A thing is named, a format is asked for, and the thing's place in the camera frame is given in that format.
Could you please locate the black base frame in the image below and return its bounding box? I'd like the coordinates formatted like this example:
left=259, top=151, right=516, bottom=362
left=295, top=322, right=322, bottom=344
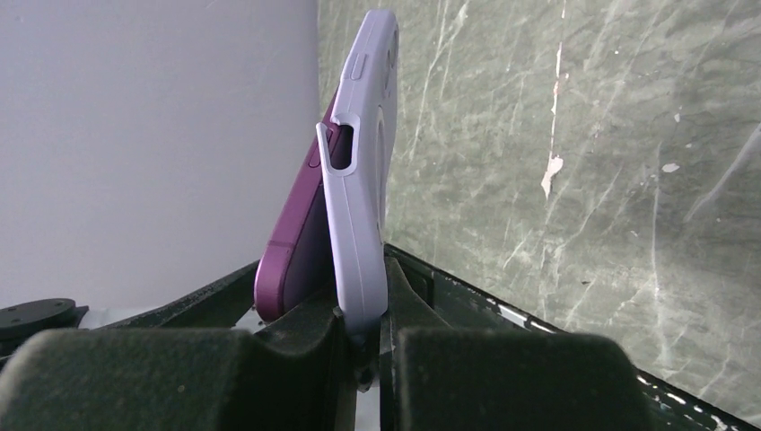
left=92, top=247, right=749, bottom=430

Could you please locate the purple phone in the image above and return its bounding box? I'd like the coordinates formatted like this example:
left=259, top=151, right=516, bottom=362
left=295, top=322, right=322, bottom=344
left=253, top=89, right=343, bottom=325

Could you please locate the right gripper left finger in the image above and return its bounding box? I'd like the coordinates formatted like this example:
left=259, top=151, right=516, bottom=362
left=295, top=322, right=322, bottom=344
left=1, top=286, right=356, bottom=430

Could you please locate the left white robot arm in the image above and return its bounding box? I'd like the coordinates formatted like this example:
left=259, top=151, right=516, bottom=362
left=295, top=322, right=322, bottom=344
left=1, top=298, right=153, bottom=368

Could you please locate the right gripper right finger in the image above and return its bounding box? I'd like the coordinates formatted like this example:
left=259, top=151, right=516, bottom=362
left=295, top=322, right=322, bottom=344
left=380, top=258, right=654, bottom=430

